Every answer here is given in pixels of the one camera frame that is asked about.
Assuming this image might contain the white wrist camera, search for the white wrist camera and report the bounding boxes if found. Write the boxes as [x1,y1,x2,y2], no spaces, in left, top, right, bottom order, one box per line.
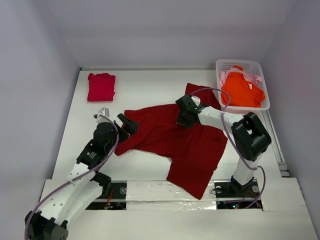
[93,107,110,124]
[191,95,201,106]

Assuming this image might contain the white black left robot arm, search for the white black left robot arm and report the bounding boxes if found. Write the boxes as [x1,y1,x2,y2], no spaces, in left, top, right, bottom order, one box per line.
[24,107,139,240]

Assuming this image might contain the orange t shirt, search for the orange t shirt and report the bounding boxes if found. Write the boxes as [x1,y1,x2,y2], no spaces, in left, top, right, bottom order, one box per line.
[221,72,266,108]

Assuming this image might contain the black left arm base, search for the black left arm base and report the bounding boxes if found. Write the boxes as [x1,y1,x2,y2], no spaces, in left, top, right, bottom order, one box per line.
[86,181,127,210]

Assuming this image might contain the folded bright red t shirt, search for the folded bright red t shirt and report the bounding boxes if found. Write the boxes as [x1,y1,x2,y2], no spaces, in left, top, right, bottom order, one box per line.
[87,73,116,102]

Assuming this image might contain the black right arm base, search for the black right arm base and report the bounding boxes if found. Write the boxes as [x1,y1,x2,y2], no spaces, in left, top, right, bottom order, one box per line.
[210,178,263,210]

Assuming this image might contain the pink t shirt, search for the pink t shirt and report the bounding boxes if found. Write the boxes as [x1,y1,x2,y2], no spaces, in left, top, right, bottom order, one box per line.
[219,65,263,88]

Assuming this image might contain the white plastic laundry basket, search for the white plastic laundry basket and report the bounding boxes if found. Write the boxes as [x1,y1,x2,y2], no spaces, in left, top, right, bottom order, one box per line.
[215,59,270,113]

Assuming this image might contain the dark red t shirt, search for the dark red t shirt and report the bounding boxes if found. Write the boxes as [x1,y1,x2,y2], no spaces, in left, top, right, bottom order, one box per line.
[113,82,229,200]

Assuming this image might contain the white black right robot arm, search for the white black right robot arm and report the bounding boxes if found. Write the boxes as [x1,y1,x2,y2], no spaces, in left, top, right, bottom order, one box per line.
[175,95,272,196]

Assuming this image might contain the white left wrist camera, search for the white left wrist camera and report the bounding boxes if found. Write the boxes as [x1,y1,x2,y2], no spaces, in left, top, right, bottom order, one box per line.
[93,107,110,124]

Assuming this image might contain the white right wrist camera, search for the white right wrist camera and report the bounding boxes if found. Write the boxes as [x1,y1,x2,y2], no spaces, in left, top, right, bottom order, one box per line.
[191,95,201,106]

